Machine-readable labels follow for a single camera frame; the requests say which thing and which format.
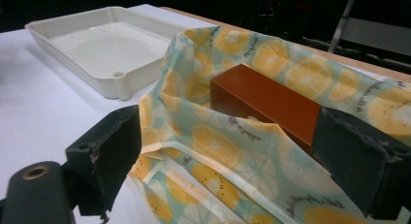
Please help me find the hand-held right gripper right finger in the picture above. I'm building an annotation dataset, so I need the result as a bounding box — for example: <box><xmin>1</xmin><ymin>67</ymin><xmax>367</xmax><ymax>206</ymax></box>
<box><xmin>311</xmin><ymin>107</ymin><xmax>411</xmax><ymax>221</ymax></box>

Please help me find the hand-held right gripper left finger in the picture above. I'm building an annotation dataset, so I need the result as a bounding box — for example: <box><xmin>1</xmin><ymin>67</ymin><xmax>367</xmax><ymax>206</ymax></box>
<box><xmin>64</xmin><ymin>104</ymin><xmax>142</xmax><ymax>222</ymax></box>

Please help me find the brown rectangular box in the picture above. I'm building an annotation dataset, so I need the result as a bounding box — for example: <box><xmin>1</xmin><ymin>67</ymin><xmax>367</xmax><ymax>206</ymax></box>
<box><xmin>209</xmin><ymin>63</ymin><xmax>323</xmax><ymax>157</ymax></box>

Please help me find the lemon print cloth bag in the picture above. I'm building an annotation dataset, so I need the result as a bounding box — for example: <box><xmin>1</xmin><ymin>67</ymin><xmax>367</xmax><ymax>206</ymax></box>
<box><xmin>128</xmin><ymin>25</ymin><xmax>411</xmax><ymax>224</ymax></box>

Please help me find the white plastic tray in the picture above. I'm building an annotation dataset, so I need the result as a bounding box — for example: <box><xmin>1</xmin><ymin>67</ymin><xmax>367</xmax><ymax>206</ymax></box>
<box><xmin>24</xmin><ymin>6</ymin><xmax>192</xmax><ymax>101</ymax></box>

